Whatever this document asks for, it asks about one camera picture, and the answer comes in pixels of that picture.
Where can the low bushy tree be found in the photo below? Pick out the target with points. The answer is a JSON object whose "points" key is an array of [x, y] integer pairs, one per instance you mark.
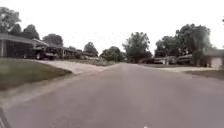
{"points": [[112, 54]]}

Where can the tall dark tree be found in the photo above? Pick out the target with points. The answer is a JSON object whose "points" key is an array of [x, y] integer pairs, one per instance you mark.
{"points": [[30, 32]]}

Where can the big dark tree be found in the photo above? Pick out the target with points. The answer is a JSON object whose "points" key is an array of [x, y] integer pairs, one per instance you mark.
{"points": [[136, 46]]}

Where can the grey asphalt road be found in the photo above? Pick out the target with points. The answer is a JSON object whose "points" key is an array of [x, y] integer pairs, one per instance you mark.
{"points": [[133, 100]]}

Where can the low house with carport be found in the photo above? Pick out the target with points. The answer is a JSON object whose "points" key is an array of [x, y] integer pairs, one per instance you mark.
{"points": [[15, 46]]}

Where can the pale low house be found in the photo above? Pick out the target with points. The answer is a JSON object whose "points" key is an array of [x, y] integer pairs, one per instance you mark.
{"points": [[165, 60]]}

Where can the pale concrete driveway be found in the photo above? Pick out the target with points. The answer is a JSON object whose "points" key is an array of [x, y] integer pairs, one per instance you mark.
{"points": [[186, 69], [75, 66]]}

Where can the long grass lawn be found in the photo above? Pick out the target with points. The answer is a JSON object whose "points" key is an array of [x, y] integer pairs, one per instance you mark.
{"points": [[96, 62]]}

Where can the broad dark tree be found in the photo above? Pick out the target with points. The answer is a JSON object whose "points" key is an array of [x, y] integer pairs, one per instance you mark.
{"points": [[166, 46]]}

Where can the tall leafy tree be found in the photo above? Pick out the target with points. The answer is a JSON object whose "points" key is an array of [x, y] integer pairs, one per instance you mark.
{"points": [[193, 40]]}

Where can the dark grass verge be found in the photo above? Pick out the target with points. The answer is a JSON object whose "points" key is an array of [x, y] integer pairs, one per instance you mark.
{"points": [[210, 73]]}

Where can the pale concrete kerb strip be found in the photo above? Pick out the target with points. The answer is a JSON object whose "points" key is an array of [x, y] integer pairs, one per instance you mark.
{"points": [[36, 87]]}

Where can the dark pickup truck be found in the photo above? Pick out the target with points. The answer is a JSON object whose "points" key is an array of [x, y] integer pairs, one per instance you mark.
{"points": [[45, 53]]}

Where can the long grass verge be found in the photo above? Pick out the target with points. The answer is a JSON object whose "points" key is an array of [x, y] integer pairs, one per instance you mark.
{"points": [[160, 65]]}

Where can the house with pale garage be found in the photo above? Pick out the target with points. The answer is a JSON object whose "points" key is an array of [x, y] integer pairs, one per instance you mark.
{"points": [[215, 58]]}

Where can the small round tree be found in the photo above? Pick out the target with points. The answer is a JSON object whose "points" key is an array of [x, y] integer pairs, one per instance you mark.
{"points": [[90, 48]]}

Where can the round dark tree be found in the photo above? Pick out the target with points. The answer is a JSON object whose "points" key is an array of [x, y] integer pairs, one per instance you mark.
{"points": [[53, 39]]}

